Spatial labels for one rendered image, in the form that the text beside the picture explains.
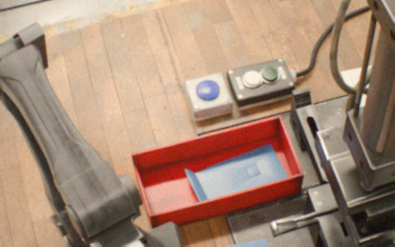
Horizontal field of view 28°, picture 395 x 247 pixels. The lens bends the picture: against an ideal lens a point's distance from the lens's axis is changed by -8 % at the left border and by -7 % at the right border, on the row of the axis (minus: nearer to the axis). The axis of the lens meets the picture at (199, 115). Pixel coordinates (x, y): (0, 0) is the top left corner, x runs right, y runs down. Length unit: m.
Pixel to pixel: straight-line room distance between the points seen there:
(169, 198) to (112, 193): 0.42
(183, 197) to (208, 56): 0.29
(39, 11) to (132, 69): 1.40
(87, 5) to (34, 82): 1.87
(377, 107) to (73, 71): 0.76
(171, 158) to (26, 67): 0.44
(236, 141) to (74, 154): 0.48
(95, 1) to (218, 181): 1.59
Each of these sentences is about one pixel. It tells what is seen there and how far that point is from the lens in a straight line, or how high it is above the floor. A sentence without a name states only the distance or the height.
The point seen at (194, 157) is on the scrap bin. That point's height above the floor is 0.91.
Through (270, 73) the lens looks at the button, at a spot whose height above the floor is 0.94.
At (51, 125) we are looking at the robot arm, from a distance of 0.96.
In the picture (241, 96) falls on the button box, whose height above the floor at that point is 0.93.
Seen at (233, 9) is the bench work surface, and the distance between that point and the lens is 1.57.
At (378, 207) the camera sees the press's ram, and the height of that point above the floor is 1.16.
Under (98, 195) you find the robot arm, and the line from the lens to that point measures 0.93.
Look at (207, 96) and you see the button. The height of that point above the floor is 0.94.
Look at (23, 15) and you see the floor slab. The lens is 2.87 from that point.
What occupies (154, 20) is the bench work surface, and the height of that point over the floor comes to 0.90.
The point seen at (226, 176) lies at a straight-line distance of 1.35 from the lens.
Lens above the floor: 2.08
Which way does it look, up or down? 56 degrees down
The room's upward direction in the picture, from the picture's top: 3 degrees counter-clockwise
